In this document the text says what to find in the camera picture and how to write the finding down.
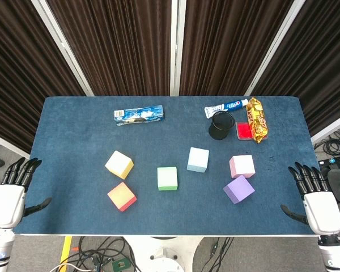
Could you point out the gold snack package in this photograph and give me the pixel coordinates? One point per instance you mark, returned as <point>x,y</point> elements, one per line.
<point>256,119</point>

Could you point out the black power strip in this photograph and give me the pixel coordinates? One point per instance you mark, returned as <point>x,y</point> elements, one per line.
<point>333,161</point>

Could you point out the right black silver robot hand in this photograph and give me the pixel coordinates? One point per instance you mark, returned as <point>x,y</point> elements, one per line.
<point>323,209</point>

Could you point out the dark brown pleated curtain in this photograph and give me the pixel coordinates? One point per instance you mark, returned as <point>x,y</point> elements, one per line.
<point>314,56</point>
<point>22,71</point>
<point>229,42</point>
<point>116,42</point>

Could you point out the light blue foam cube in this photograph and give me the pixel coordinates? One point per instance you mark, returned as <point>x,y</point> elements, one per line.
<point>197,159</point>

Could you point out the white partition post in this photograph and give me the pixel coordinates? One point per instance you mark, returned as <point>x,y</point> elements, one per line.
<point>177,42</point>
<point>275,48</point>
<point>63,48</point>

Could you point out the green foam cube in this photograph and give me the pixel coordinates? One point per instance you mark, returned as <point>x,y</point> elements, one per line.
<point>167,178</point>

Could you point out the red ink pad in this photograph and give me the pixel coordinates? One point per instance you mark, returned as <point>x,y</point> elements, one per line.
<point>243,131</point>

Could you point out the white blue toothpaste tube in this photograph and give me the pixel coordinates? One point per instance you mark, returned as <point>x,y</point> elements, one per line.
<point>229,106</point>

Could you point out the yellow floor tape strip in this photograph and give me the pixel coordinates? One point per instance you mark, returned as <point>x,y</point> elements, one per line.
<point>65,249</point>

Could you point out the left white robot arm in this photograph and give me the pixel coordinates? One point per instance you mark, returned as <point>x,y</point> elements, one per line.
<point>0,249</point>

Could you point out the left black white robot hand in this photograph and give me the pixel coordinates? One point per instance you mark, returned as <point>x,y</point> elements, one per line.
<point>5,204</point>

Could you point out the blue cookie package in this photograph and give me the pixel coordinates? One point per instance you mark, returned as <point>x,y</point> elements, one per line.
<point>139,114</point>

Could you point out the pink foam cube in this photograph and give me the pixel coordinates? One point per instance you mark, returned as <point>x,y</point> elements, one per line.
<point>242,165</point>

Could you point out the yellow foam cube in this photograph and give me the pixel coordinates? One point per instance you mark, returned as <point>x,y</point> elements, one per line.
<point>119,164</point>

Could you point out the black mesh pen cup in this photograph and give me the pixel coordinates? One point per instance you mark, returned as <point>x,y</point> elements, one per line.
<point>219,129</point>

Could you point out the red foam cube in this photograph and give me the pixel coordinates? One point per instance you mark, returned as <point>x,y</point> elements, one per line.
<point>121,196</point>

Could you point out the purple foam cube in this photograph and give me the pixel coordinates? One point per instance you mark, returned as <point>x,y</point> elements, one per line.
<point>239,189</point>

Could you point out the green circuit board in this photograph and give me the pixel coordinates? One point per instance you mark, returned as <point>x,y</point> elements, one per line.
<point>120,265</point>

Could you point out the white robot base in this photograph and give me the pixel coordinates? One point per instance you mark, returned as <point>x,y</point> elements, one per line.
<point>164,252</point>

